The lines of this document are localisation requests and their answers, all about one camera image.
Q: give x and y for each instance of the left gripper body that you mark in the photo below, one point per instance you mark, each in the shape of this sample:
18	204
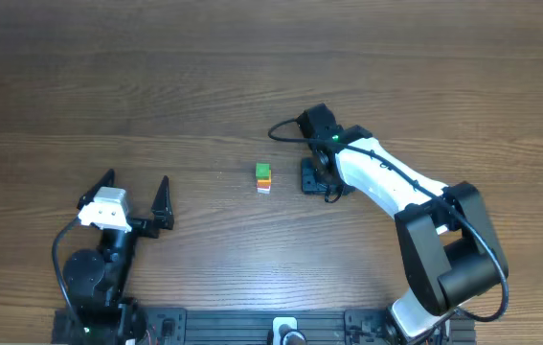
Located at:
144	227

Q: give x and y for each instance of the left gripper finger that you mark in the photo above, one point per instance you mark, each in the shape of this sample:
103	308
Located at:
101	181
163	206

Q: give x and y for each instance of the orange cube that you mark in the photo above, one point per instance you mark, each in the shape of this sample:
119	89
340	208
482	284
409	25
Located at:
264	182

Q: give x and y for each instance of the green cube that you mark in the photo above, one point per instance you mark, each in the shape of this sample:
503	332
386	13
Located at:
263	170

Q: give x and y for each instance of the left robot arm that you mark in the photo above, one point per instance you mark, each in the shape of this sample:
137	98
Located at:
84	275

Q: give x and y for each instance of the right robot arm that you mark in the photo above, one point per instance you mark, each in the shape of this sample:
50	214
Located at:
376	177

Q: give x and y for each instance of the white cube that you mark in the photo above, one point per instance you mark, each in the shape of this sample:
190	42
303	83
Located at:
264	190

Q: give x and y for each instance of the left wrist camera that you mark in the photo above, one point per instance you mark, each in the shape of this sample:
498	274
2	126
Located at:
106	210

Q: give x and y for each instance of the mounting rail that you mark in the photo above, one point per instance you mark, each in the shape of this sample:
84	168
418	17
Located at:
233	328

